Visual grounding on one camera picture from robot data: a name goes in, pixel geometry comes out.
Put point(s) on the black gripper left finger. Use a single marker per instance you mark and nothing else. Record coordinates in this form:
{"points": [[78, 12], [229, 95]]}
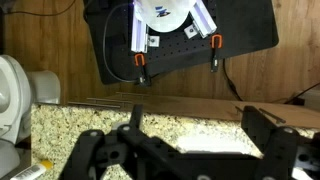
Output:
{"points": [[100, 156]]}

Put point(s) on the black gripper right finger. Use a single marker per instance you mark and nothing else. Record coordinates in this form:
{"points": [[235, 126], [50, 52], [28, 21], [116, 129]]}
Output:
{"points": [[283, 153]]}

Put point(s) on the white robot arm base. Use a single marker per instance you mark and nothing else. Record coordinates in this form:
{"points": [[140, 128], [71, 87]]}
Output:
{"points": [[166, 16]]}

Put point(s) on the white tube yellow cap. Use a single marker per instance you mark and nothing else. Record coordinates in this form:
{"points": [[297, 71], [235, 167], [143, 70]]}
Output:
{"points": [[31, 171]]}

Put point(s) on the white toilet tank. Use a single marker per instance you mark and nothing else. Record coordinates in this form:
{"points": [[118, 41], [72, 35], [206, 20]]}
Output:
{"points": [[45, 86]]}

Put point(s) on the orange black bar clamp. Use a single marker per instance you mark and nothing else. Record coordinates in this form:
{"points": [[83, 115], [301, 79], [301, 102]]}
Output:
{"points": [[215, 55], [141, 71]]}

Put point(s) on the white toilet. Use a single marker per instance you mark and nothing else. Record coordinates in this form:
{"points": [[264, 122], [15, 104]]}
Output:
{"points": [[13, 96]]}

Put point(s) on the long aluminium extrusion post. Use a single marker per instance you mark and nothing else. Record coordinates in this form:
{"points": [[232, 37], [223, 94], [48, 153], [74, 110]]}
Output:
{"points": [[138, 36]]}

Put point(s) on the silver corner bracket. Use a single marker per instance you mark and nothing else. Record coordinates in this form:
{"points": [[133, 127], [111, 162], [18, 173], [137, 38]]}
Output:
{"points": [[191, 31], [153, 40]]}

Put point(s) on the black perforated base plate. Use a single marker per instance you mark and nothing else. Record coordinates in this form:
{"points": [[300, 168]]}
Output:
{"points": [[243, 23]]}

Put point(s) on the short aluminium extrusion post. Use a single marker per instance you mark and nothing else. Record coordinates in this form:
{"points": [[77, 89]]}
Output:
{"points": [[205, 20]]}

